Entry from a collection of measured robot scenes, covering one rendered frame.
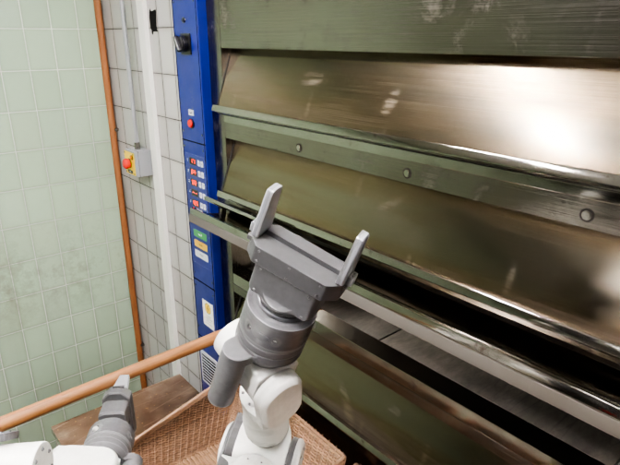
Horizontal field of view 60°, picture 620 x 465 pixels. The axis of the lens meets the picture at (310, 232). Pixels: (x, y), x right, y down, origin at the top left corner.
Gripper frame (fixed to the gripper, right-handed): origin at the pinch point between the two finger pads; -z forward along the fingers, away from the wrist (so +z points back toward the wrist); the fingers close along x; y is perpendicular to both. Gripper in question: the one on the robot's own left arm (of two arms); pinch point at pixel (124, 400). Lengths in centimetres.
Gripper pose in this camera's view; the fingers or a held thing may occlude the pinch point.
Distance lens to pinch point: 127.6
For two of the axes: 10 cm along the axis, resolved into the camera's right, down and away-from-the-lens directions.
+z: 1.0, 3.3, -9.4
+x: 0.1, 9.4, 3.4
